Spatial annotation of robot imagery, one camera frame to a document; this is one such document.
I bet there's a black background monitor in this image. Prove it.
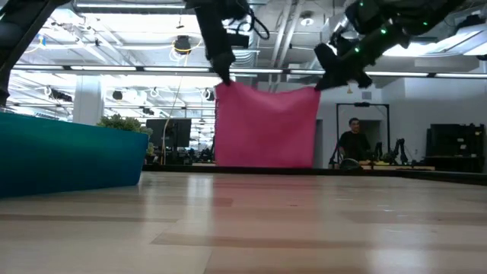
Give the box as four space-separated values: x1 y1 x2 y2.
146 118 193 149

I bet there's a black aluminium table frame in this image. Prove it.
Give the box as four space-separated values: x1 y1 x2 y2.
142 163 487 186

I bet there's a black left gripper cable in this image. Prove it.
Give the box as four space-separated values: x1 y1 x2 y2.
243 3 271 41

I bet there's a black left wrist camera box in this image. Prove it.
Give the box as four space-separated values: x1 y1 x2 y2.
184 0 252 22

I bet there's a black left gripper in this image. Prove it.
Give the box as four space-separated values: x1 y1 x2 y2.
193 5 251 85

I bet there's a pink microfiber towel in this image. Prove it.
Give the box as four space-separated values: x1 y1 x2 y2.
214 80 322 169

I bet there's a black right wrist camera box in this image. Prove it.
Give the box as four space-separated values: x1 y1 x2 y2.
344 0 393 35

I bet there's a person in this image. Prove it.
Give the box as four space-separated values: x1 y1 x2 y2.
337 117 372 161

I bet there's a teal plastic bin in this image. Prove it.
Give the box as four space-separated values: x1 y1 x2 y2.
0 111 150 199

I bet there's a silver ceiling air duct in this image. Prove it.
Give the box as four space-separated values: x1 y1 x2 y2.
228 22 259 69

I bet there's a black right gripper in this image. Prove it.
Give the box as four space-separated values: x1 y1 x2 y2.
314 21 412 91

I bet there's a green artificial plant ball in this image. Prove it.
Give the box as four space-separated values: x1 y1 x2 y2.
97 113 155 157

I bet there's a black background cabinet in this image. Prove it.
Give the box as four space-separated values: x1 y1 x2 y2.
425 123 486 172

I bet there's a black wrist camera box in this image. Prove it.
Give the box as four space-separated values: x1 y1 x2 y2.
184 0 252 22
344 0 393 35

